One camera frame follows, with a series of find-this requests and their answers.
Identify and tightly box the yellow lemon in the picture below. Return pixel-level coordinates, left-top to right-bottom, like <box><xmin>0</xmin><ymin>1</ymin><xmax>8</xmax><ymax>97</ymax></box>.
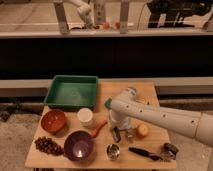
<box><xmin>136</xmin><ymin>124</ymin><xmax>149</xmax><ymax>138</ymax></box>

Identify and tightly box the orange bowl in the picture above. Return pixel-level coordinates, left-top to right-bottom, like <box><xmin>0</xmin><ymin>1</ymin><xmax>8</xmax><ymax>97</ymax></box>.
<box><xmin>41</xmin><ymin>109</ymin><xmax>66</xmax><ymax>133</ymax></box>

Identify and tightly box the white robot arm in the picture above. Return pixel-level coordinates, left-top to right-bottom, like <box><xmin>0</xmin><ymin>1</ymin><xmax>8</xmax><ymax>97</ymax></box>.
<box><xmin>105</xmin><ymin>87</ymin><xmax>213</xmax><ymax>147</ymax></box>

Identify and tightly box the small green object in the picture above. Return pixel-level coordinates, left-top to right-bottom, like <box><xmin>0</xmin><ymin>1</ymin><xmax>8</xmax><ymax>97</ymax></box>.
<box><xmin>126</xmin><ymin>130</ymin><xmax>134</xmax><ymax>143</ymax></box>

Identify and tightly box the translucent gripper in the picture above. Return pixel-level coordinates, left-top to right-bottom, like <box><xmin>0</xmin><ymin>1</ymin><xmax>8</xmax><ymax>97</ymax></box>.
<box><xmin>109</xmin><ymin>111</ymin><xmax>132</xmax><ymax>130</ymax></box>

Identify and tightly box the black handled brush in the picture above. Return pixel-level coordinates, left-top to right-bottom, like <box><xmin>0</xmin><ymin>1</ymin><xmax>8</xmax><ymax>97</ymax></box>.
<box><xmin>128</xmin><ymin>147</ymin><xmax>161</xmax><ymax>161</ymax></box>

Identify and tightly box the purple bowl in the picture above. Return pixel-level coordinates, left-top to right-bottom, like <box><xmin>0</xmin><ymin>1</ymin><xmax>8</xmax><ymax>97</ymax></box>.
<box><xmin>64</xmin><ymin>130</ymin><xmax>95</xmax><ymax>162</ymax></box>

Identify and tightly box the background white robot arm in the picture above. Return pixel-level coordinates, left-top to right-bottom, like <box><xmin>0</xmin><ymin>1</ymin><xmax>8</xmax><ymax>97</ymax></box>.
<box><xmin>67</xmin><ymin>0</ymin><xmax>93</xmax><ymax>29</ymax></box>

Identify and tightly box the dark binder clip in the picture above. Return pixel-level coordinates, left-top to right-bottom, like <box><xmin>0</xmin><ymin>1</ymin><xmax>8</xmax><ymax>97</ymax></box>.
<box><xmin>161</xmin><ymin>143</ymin><xmax>179</xmax><ymax>161</ymax></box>

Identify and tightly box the white cup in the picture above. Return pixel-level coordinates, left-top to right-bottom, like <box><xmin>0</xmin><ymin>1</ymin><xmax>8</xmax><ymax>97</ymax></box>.
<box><xmin>77</xmin><ymin>108</ymin><xmax>93</xmax><ymax>126</ymax></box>

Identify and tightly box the grey rectangular eraser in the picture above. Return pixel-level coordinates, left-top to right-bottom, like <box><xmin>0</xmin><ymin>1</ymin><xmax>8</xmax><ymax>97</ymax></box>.
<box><xmin>112</xmin><ymin>127</ymin><xmax>121</xmax><ymax>143</ymax></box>

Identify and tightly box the green sponge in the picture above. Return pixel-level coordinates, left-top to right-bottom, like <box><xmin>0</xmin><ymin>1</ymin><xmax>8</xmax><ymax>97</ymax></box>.
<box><xmin>104</xmin><ymin>98</ymin><xmax>112</xmax><ymax>109</ymax></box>

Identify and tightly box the small metal cup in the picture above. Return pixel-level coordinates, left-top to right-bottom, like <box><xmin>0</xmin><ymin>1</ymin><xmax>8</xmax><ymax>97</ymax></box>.
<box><xmin>106</xmin><ymin>144</ymin><xmax>120</xmax><ymax>160</ymax></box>

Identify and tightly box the wooden table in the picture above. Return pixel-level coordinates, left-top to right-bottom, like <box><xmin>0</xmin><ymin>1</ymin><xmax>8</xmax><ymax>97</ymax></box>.
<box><xmin>25</xmin><ymin>82</ymin><xmax>177</xmax><ymax>171</ymax></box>

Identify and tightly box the green plastic tray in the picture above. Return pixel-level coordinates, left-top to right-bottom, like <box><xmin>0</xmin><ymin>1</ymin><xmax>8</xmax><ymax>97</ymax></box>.
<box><xmin>44</xmin><ymin>75</ymin><xmax>98</xmax><ymax>110</ymax></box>

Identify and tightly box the bunch of dark grapes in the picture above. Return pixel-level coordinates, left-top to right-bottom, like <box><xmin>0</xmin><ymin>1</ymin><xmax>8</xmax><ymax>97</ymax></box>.
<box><xmin>35</xmin><ymin>137</ymin><xmax>63</xmax><ymax>156</ymax></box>

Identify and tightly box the orange handled tool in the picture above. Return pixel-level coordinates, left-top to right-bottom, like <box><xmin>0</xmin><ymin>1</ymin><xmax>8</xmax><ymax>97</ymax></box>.
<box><xmin>90</xmin><ymin>120</ymin><xmax>107</xmax><ymax>138</ymax></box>

